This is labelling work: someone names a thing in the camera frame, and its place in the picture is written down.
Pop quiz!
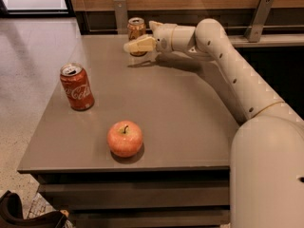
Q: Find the metal wall bracket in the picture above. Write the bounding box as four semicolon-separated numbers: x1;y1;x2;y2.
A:
113;0;128;34
244;0;275;43

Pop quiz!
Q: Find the red Coca-Cola can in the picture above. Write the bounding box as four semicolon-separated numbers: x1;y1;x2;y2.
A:
60;63;95;111

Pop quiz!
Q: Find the right metal wall bracket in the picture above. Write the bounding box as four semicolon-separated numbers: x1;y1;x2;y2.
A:
244;0;275;43

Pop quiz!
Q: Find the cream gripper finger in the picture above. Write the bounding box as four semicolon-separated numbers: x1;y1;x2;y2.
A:
123;34;157;53
149;21;163;32

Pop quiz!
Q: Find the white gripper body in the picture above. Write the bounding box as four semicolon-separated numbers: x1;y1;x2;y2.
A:
152;24;177;52

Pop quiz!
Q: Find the red apple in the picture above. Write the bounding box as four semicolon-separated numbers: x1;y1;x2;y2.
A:
106;121;143;158

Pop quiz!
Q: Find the orange LaCroix can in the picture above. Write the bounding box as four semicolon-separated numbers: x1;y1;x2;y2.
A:
126;16;147;58

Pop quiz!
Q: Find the grey drawer cabinet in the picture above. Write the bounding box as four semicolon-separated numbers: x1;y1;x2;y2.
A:
19;36;238;228

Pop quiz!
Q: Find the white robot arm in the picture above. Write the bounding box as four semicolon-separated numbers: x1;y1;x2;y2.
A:
123;19;304;228

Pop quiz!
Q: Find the left metal wall bracket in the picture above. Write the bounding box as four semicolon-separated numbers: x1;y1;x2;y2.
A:
113;0;128;34

